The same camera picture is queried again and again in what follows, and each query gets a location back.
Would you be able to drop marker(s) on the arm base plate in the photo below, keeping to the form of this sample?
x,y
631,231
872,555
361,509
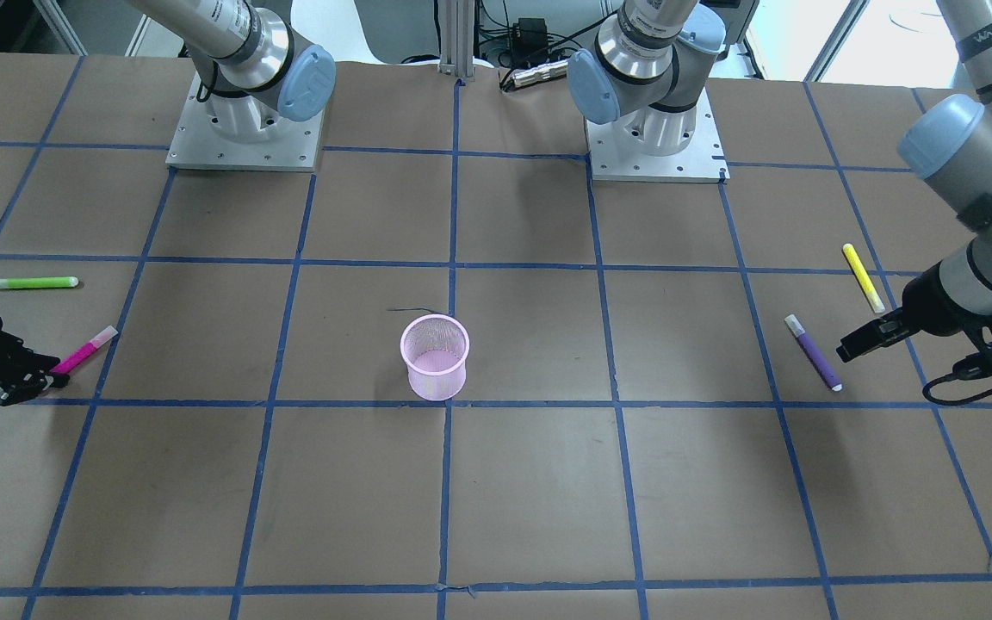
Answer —
x,y
650,145
241,134

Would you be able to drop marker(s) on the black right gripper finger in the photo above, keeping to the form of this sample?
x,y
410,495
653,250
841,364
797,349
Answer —
x,y
15,391
28,362

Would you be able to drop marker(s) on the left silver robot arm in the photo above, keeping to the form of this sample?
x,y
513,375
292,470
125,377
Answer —
x,y
950,149

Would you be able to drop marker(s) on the aluminium frame post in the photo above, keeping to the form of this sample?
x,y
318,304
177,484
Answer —
x,y
456,22

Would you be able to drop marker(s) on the pink mesh cup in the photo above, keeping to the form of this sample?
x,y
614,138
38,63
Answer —
x,y
435,348

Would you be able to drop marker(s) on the green pen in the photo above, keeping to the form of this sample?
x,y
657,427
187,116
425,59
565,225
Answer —
x,y
38,283

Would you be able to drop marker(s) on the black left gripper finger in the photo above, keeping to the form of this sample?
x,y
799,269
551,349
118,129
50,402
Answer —
x,y
858,344
887,324

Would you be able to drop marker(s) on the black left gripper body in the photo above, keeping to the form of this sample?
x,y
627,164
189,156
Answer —
x,y
929,311

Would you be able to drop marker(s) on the pink pen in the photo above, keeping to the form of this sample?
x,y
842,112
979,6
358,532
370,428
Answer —
x,y
87,350

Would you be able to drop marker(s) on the yellow pen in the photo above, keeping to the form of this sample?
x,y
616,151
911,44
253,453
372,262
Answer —
x,y
859,272

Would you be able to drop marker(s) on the purple pen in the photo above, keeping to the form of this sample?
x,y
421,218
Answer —
x,y
813,354

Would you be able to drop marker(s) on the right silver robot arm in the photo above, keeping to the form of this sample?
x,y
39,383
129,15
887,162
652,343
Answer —
x,y
241,50

